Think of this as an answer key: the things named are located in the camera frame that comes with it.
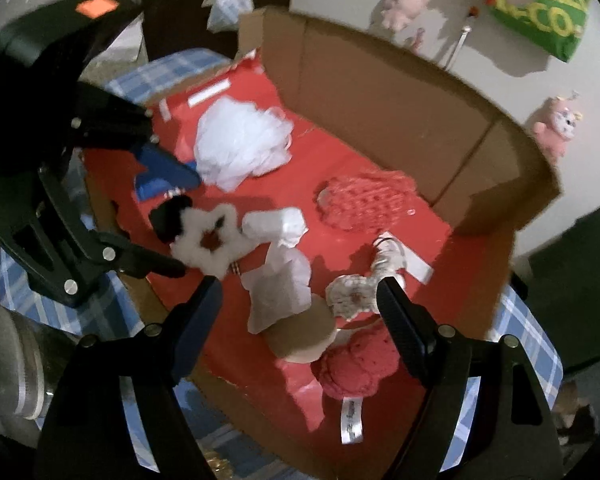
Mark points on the red knit ball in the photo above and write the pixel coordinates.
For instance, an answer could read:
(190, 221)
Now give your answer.
(360, 365)

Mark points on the cream knitted scrunchie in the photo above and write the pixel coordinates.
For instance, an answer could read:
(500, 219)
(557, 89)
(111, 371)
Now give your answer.
(350, 295)

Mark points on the white fluffy scrunchie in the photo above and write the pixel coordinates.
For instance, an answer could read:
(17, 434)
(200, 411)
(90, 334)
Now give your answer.
(195, 250)

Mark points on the white sock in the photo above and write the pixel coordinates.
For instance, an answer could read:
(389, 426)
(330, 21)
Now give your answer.
(275, 225)

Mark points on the black fluffy scrunchie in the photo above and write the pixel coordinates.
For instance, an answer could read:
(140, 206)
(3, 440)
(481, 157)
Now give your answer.
(164, 220)

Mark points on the floral tin box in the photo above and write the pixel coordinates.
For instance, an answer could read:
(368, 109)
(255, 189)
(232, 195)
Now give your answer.
(215, 460)

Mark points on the clear plastic bag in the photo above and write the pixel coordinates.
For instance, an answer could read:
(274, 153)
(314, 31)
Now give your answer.
(230, 5)

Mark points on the blue brush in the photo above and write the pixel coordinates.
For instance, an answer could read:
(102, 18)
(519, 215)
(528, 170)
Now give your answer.
(152, 189)

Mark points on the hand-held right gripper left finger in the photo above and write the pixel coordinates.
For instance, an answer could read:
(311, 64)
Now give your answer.
(200, 330)

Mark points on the blue plaid blanket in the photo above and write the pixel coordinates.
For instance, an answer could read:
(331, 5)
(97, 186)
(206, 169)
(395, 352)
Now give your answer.
(530, 340)

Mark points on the red cardboard box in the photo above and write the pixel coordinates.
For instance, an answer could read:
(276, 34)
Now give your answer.
(380, 110)

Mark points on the brown round puff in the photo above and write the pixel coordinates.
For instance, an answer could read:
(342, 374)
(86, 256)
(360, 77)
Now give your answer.
(305, 340)

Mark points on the dark green table cover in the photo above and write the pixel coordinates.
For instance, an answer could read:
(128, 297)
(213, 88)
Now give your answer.
(575, 285)

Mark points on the white tissue cloth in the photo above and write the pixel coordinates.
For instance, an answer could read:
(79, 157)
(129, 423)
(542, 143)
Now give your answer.
(280, 290)

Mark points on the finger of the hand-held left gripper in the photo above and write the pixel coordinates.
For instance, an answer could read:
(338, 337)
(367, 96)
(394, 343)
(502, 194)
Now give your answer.
(150, 262)
(167, 165)

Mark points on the red mesh bath loofah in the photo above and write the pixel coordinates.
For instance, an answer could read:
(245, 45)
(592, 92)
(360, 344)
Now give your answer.
(365, 200)

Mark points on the dark brown door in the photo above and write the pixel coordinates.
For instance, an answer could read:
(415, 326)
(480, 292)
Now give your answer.
(170, 10)

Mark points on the white mesh bath loofah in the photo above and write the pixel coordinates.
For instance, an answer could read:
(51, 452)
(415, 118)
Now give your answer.
(240, 145)

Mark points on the pink plush toy white face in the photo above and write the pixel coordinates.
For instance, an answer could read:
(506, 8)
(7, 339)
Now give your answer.
(557, 122)

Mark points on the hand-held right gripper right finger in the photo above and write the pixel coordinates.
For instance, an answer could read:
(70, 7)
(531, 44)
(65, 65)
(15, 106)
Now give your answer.
(405, 330)

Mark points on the green tote bag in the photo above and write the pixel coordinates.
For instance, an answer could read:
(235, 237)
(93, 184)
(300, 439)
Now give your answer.
(550, 10)

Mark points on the white stick with orange tip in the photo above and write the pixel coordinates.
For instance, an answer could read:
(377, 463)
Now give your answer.
(460, 35)

